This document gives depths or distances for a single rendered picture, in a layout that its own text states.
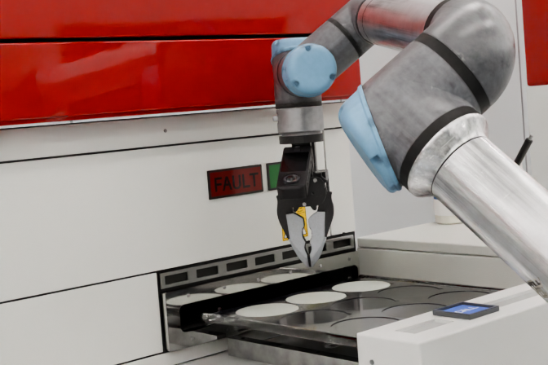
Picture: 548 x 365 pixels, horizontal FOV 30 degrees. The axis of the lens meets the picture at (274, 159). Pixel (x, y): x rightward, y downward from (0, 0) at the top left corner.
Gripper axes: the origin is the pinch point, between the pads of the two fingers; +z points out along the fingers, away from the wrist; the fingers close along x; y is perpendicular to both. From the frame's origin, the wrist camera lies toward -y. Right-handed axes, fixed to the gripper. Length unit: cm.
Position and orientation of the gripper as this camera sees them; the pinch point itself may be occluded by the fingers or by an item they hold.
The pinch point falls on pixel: (309, 259)
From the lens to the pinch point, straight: 164.1
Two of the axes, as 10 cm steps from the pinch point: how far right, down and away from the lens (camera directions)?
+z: 0.8, 10.0, 0.5
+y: 1.3, -0.6, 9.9
